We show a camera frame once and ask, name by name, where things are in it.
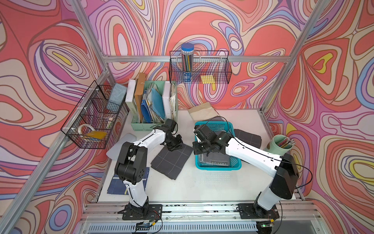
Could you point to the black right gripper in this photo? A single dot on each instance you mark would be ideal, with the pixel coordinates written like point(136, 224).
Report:
point(196, 150)

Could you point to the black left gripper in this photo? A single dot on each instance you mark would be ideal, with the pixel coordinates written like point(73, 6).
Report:
point(178, 145)

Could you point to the grey pillowcase with white lettering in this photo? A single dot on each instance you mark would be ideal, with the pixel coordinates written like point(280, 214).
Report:
point(214, 159)

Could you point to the dark grey grid cloth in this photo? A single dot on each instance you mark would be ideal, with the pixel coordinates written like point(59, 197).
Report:
point(248, 138)
point(171, 163)

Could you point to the teal plastic basket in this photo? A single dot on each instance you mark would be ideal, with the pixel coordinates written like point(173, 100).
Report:
point(234, 163)

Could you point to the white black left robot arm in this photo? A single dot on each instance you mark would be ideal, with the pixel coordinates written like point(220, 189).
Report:
point(132, 161)

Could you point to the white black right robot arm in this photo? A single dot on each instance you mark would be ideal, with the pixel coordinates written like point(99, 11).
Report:
point(282, 169)

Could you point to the beige and grey folded cloth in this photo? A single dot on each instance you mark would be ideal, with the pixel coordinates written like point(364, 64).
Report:
point(202, 112)

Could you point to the yellow notepad in left basket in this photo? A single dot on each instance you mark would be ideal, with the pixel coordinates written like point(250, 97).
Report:
point(95, 136)

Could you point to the blue folder in organizer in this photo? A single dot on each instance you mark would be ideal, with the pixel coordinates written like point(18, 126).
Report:
point(152, 106)

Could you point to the mint green file organizer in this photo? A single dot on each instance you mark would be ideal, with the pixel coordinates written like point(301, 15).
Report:
point(168, 94)

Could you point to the white plastic pencil case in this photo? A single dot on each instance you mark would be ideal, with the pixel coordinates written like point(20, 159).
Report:
point(113, 153)

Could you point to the yellow sticky note pad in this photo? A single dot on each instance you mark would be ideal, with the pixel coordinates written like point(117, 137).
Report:
point(207, 79)

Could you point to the brown cardboard folder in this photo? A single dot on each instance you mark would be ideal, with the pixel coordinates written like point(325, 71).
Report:
point(138, 95)

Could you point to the white book in organizer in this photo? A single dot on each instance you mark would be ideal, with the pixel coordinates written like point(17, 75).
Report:
point(129, 99)

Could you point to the navy blue cloth yellow stripe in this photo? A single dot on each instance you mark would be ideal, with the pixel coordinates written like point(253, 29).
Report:
point(117, 187)

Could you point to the green pen cup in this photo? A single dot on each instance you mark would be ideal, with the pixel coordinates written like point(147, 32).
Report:
point(280, 145)

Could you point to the grey blue sponge cloth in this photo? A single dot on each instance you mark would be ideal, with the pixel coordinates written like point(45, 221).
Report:
point(117, 95)

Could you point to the blue capped pencil tube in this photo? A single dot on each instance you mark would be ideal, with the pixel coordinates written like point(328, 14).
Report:
point(187, 52)

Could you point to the white tape roll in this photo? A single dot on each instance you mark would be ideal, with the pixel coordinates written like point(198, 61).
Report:
point(85, 128)

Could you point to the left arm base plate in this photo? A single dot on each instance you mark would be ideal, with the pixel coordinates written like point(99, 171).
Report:
point(149, 212)

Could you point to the black wire basket on back wall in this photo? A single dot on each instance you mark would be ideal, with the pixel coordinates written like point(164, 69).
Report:
point(205, 62)

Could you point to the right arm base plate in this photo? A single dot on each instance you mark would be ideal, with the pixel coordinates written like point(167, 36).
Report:
point(252, 211)

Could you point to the black wire basket left wall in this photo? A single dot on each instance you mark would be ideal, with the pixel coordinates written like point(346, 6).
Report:
point(92, 110)

